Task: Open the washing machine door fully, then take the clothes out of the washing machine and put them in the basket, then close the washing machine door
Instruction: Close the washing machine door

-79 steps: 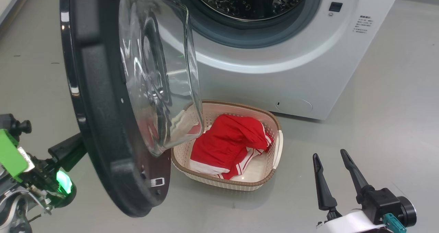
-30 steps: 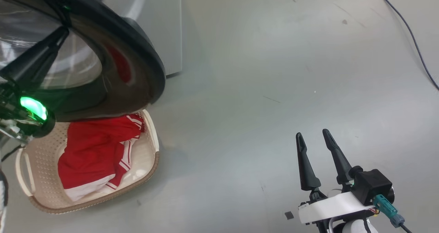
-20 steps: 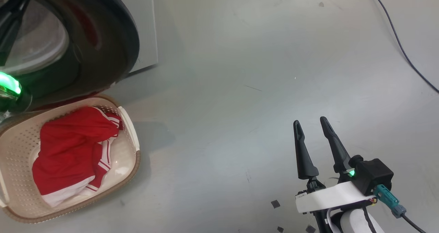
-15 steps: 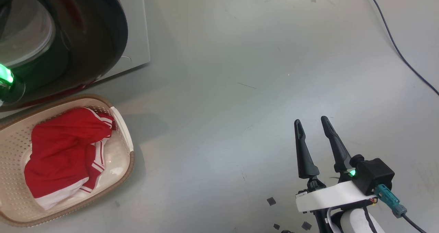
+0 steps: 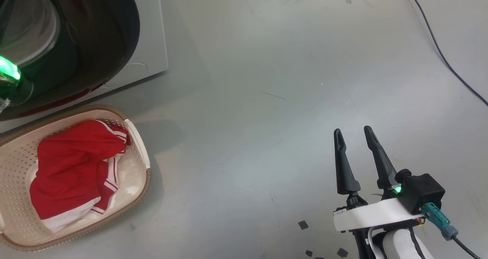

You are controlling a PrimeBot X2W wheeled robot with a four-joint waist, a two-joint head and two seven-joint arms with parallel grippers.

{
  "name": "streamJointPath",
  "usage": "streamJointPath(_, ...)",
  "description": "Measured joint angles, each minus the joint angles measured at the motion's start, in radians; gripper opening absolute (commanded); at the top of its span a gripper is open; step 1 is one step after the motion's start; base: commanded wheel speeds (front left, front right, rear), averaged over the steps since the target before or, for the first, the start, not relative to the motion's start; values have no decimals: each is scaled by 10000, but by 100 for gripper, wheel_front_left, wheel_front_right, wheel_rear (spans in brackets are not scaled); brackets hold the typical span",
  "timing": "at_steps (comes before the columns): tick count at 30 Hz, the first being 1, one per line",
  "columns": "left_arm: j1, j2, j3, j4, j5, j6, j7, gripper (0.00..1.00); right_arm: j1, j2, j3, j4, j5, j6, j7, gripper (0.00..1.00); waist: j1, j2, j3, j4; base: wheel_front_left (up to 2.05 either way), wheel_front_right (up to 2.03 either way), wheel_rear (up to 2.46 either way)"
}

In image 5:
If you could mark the cream perforated laundry basket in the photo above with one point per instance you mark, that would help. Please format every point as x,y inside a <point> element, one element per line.
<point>133,175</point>

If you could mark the white washing machine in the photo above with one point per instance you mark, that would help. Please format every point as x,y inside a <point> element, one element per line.
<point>152,30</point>

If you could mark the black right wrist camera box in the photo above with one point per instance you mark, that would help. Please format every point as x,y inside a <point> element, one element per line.
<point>423,192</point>

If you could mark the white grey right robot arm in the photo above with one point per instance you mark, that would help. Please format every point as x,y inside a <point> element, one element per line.
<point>400,247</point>

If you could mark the red garment with white stripes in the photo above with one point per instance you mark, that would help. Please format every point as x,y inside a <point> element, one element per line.
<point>65,198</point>

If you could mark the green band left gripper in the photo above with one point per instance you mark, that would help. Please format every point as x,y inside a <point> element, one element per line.
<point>9,72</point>

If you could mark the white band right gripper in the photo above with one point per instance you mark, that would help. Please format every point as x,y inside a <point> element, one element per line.
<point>373,215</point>

